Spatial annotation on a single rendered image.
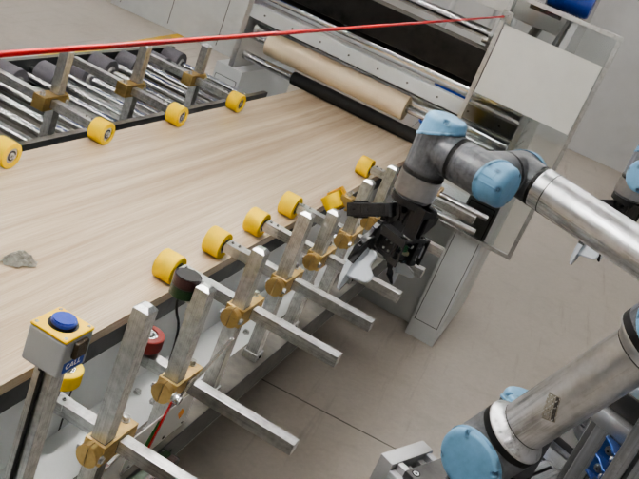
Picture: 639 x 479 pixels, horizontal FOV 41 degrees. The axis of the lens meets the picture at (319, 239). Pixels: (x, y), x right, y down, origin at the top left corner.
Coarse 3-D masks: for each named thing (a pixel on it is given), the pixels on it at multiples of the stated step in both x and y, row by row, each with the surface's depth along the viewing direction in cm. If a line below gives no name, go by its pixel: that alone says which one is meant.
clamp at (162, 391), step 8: (192, 368) 196; (200, 368) 197; (160, 376) 189; (192, 376) 194; (152, 384) 189; (160, 384) 187; (168, 384) 188; (176, 384) 189; (184, 384) 192; (152, 392) 189; (160, 392) 188; (168, 392) 187; (160, 400) 188; (168, 400) 188
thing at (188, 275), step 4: (180, 268) 184; (184, 268) 185; (176, 272) 182; (180, 272) 182; (184, 272) 183; (188, 272) 184; (192, 272) 184; (196, 272) 185; (180, 276) 181; (184, 276) 182; (188, 276) 182; (192, 276) 183; (196, 276) 183; (200, 276) 184; (188, 280) 181; (192, 280) 181; (196, 280) 182; (176, 300) 186; (176, 304) 186; (188, 304) 183; (176, 308) 186; (176, 312) 186; (176, 316) 186; (176, 332) 187; (176, 336) 187; (172, 348) 189; (168, 360) 190
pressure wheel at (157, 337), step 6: (156, 330) 198; (150, 336) 195; (156, 336) 196; (162, 336) 196; (150, 342) 193; (156, 342) 194; (162, 342) 195; (150, 348) 193; (156, 348) 194; (150, 354) 194
